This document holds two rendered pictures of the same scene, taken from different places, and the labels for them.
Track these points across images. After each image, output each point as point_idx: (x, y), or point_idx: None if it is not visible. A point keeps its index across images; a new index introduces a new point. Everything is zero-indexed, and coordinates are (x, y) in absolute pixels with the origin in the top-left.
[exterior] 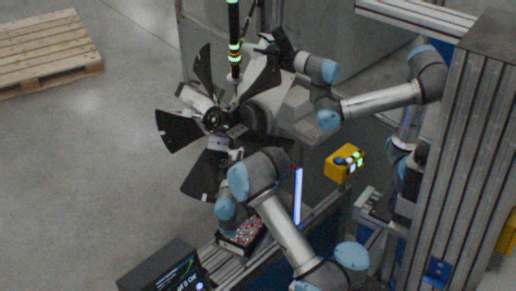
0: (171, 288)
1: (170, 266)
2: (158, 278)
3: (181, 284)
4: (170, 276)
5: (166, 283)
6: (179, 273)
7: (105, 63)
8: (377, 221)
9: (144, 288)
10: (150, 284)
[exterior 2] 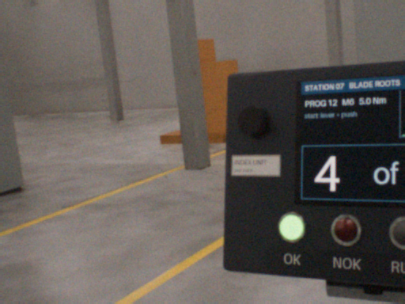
0: (351, 150)
1: (380, 62)
2: (321, 74)
3: (393, 161)
4: (365, 98)
5: (339, 111)
6: (400, 112)
7: None
8: None
9: (263, 75)
10: (289, 74)
